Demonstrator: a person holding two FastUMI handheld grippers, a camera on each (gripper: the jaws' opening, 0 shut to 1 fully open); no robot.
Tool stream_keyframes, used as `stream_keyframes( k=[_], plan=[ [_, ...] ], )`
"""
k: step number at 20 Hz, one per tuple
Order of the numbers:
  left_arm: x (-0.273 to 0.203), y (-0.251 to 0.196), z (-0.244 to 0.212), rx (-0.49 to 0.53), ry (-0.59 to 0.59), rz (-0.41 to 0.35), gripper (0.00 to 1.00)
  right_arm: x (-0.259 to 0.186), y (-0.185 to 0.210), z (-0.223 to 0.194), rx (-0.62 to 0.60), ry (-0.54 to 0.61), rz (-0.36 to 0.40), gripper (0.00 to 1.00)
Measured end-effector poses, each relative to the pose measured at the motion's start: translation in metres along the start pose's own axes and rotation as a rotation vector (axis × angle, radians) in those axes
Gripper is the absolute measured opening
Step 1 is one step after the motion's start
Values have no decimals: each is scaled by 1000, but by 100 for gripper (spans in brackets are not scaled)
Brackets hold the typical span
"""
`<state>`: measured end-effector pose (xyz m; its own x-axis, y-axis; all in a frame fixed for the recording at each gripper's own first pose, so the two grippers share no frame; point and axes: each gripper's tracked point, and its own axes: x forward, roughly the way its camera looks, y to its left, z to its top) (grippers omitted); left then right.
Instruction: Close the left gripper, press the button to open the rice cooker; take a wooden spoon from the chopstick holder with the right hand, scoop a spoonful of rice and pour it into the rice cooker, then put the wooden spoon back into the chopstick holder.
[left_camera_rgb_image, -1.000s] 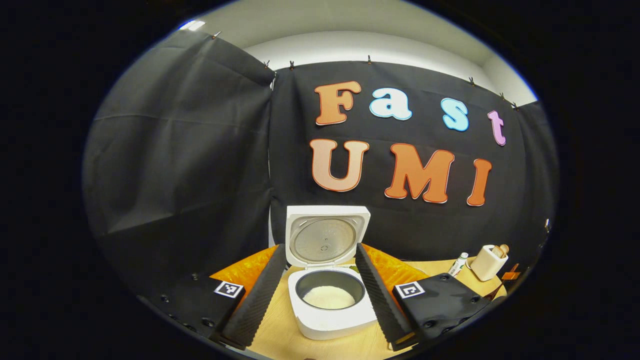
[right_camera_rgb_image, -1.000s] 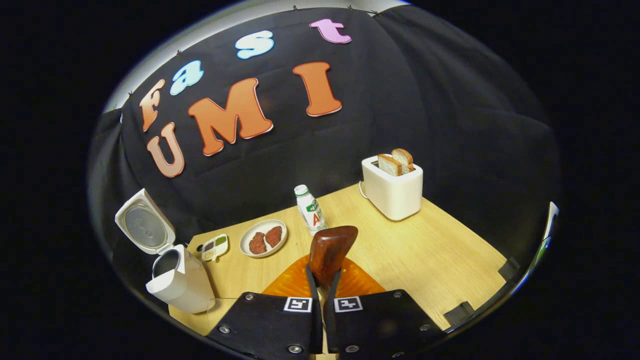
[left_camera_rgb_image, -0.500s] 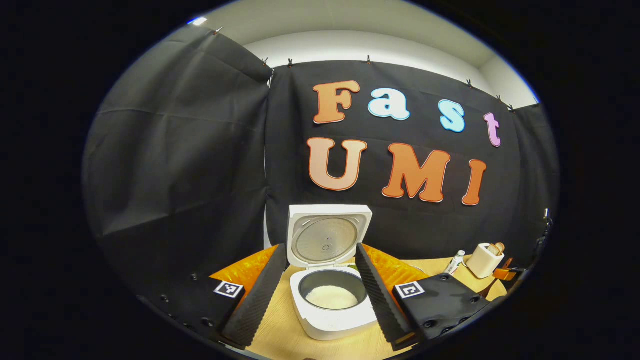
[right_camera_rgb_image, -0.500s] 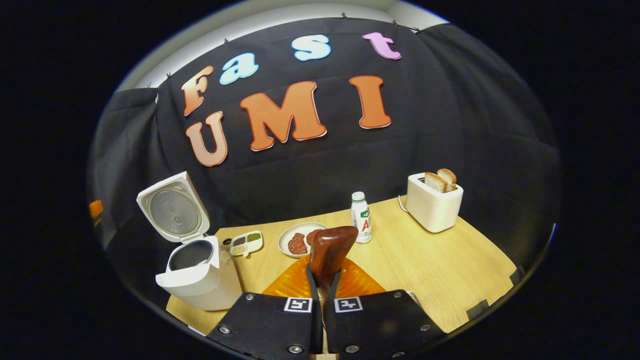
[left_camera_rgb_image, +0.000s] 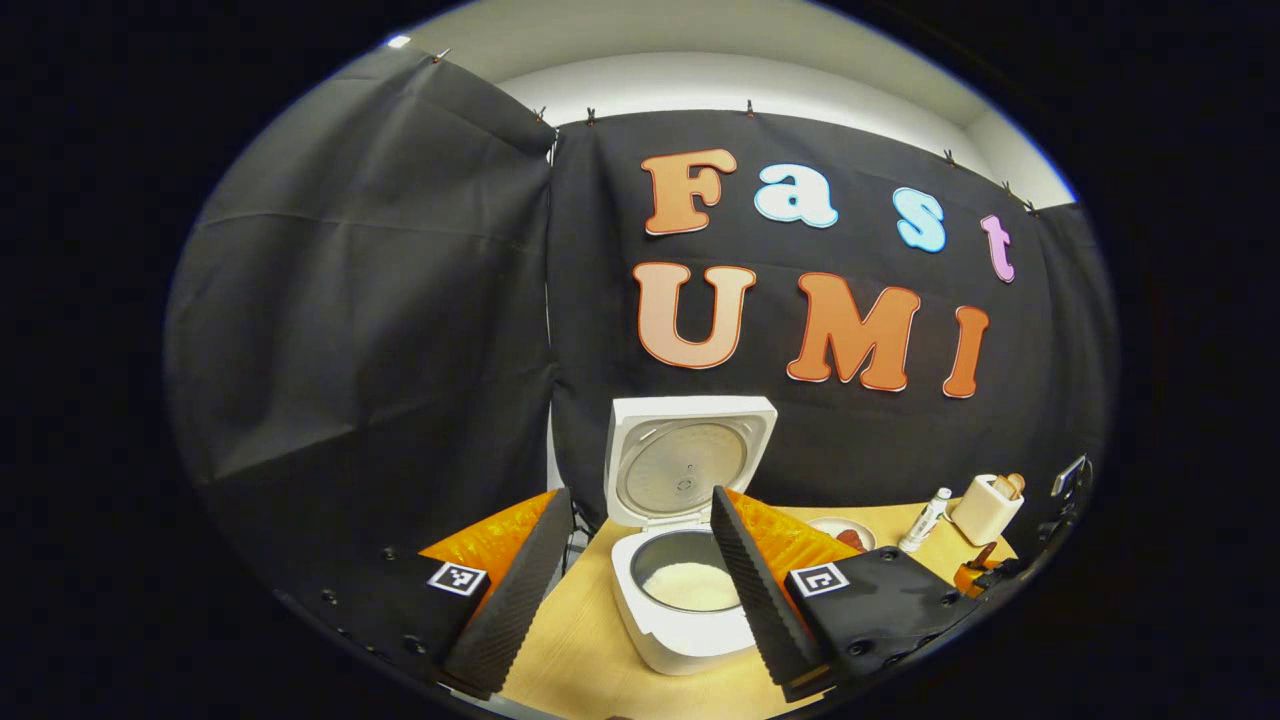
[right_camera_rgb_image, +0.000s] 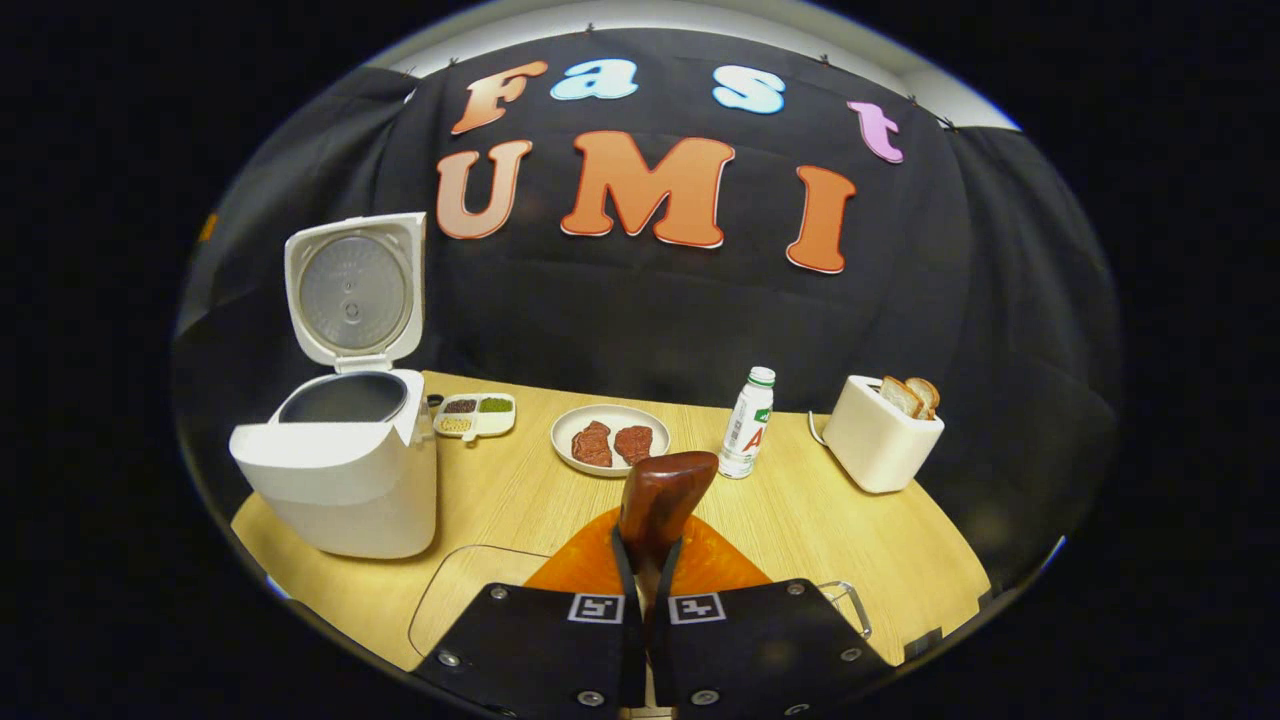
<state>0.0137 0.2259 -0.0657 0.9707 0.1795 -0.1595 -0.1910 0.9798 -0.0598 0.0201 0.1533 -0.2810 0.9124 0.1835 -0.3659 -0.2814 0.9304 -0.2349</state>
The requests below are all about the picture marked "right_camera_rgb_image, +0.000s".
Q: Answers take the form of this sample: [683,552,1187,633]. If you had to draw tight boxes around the brown wooden spoon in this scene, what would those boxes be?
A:
[617,451,719,641]

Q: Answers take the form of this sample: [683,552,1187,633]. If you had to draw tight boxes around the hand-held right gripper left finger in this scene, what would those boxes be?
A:
[415,507,646,716]

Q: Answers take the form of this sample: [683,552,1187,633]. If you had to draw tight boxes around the white rice cooker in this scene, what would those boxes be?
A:
[229,212,438,559]

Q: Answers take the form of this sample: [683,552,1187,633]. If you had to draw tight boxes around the white round plate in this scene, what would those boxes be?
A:
[550,403,671,478]

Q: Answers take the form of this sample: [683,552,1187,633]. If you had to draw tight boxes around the white toaster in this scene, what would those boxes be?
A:
[822,375,945,494]

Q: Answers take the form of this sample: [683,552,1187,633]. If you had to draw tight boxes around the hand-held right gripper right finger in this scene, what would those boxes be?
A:
[650,515,896,716]

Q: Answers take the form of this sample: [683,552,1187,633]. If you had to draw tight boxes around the white divided grain dish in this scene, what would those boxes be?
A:
[433,393,517,442]

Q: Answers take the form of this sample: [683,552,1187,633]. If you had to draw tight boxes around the white drink bottle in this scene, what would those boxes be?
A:
[718,366,776,480]

